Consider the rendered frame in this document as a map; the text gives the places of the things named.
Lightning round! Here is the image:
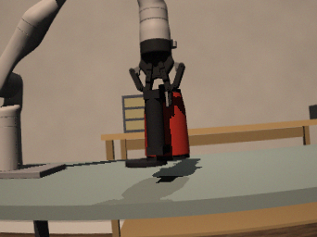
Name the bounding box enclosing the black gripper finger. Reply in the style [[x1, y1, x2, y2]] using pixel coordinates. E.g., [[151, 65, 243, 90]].
[[129, 63, 154, 92], [158, 62, 185, 108]]

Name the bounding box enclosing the red and black electric kettle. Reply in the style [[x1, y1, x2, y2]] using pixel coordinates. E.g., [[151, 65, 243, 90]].
[[143, 84, 190, 161]]

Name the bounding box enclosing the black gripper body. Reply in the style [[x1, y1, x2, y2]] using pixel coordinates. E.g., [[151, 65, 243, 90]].
[[139, 38, 174, 80]]

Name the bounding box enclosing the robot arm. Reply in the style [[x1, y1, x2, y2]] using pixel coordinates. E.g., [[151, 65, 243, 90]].
[[0, 0, 177, 171]]

